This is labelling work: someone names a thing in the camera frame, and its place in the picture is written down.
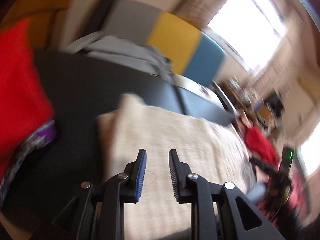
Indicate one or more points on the purple white patterned cloth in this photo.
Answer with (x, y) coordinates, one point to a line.
(44, 135)

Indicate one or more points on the red cloth at left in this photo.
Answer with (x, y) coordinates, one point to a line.
(24, 105)

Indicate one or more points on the grey hoodie garment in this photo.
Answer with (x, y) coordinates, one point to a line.
(109, 48)

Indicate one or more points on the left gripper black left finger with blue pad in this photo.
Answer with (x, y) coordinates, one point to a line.
(97, 211)

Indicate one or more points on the window with metal frame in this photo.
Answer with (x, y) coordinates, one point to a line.
(251, 29)

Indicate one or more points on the cluttered wooden shelf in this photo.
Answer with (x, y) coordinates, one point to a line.
(264, 112)

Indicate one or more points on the red fuzzy garment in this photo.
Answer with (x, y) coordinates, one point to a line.
(257, 143)

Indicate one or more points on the pink beige garment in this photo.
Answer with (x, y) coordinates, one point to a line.
(242, 122)

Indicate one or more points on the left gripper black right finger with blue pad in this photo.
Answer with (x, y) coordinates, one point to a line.
(217, 211)

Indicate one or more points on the cream knitted sweater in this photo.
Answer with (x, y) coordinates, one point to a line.
(212, 151)

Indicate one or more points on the grey yellow blue headboard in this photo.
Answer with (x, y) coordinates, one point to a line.
(192, 53)

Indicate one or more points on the small keychain charm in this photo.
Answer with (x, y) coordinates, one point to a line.
(206, 92)

